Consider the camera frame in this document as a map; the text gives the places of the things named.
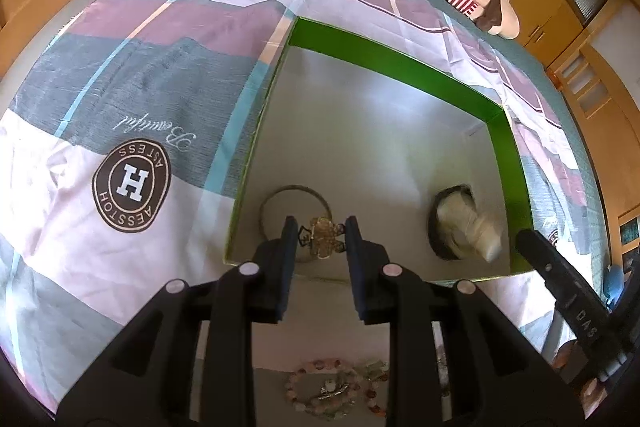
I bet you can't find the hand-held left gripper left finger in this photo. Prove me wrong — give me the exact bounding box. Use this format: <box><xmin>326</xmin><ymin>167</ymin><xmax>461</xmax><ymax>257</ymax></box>
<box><xmin>55</xmin><ymin>216</ymin><xmax>299</xmax><ymax>427</ymax></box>

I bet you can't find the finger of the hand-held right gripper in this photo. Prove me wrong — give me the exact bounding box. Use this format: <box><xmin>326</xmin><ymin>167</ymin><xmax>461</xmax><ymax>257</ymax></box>
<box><xmin>516</xmin><ymin>229</ymin><xmax>577</xmax><ymax>304</ymax></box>

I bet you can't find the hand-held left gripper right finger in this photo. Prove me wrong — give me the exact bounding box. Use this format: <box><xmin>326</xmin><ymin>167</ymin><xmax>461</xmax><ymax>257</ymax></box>
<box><xmin>344</xmin><ymin>215</ymin><xmax>587</xmax><ymax>427</ymax></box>

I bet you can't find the gold flower pendant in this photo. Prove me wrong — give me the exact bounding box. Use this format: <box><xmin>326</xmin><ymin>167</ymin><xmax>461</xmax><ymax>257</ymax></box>
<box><xmin>299</xmin><ymin>216</ymin><xmax>347</xmax><ymax>261</ymax></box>

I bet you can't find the cream and dark hair ornament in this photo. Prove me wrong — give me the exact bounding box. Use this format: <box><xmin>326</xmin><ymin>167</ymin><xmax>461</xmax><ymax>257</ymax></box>
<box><xmin>427</xmin><ymin>185</ymin><xmax>506</xmax><ymax>264</ymax></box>

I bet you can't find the green cardboard box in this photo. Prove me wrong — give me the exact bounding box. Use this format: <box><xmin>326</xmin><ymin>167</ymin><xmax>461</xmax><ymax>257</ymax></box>
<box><xmin>223</xmin><ymin>18</ymin><xmax>536</xmax><ymax>283</ymax></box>

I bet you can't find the person's right hand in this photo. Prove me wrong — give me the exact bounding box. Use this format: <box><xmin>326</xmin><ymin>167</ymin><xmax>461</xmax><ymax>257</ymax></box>
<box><xmin>552</xmin><ymin>341</ymin><xmax>608</xmax><ymax>409</ymax></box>

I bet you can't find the blue object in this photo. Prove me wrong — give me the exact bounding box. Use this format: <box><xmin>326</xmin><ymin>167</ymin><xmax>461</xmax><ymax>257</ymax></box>
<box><xmin>602</xmin><ymin>266</ymin><xmax>627</xmax><ymax>311</ymax></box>

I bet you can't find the slatted wooden bed board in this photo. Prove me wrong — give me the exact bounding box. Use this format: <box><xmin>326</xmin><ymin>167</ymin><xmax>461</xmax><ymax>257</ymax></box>
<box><xmin>545</xmin><ymin>0</ymin><xmax>640</xmax><ymax>228</ymax></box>

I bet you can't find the teal bed sheet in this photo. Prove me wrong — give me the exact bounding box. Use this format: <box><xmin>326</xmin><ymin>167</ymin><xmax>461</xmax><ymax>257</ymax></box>
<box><xmin>165</xmin><ymin>0</ymin><xmax>569</xmax><ymax>108</ymax></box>

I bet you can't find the printed patchwork quilt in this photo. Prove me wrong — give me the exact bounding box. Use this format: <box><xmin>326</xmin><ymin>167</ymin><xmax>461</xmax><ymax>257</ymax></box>
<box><xmin>0</xmin><ymin>0</ymin><xmax>603</xmax><ymax>414</ymax></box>

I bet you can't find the pink bead bracelet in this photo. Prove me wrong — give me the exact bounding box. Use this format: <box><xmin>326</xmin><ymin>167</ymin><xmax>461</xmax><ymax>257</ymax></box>
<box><xmin>284</xmin><ymin>358</ymin><xmax>362</xmax><ymax>417</ymax></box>

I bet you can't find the thin gold hoop necklace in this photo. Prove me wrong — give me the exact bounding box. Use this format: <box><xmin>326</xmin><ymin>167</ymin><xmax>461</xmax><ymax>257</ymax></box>
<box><xmin>258</xmin><ymin>185</ymin><xmax>334</xmax><ymax>264</ymax></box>

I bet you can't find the orange and green bead bracelet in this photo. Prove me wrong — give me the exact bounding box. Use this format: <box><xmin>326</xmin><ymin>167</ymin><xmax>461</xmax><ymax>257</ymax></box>
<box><xmin>357</xmin><ymin>358</ymin><xmax>392</xmax><ymax>417</ymax></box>

